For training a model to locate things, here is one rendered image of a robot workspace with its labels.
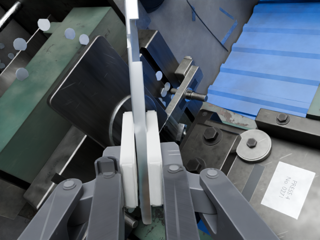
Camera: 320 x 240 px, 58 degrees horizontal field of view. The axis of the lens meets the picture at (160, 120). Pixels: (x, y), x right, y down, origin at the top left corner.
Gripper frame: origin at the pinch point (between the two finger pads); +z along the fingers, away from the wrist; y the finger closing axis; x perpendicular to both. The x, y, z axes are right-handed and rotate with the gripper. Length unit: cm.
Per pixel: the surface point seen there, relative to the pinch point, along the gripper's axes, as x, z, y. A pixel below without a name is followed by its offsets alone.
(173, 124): -18.2, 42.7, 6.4
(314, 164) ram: -14.0, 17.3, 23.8
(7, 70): -9, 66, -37
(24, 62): -8, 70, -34
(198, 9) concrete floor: -3, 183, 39
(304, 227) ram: -19.4, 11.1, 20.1
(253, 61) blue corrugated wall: -41, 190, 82
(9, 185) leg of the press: -23.0, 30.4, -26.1
